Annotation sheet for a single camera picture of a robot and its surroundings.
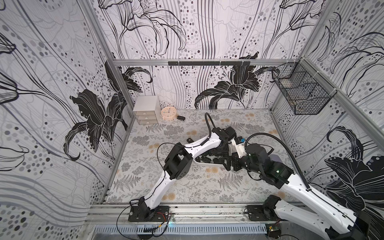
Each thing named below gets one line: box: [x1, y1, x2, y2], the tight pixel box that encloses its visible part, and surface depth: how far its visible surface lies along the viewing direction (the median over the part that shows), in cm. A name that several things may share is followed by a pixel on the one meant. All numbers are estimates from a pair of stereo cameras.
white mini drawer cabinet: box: [132, 95, 160, 125], surface depth 108 cm
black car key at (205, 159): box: [200, 156, 212, 163], surface depth 92 cm
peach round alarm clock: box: [161, 106, 177, 121], surface depth 117 cm
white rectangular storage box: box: [192, 158, 225, 167], surface depth 90 cm
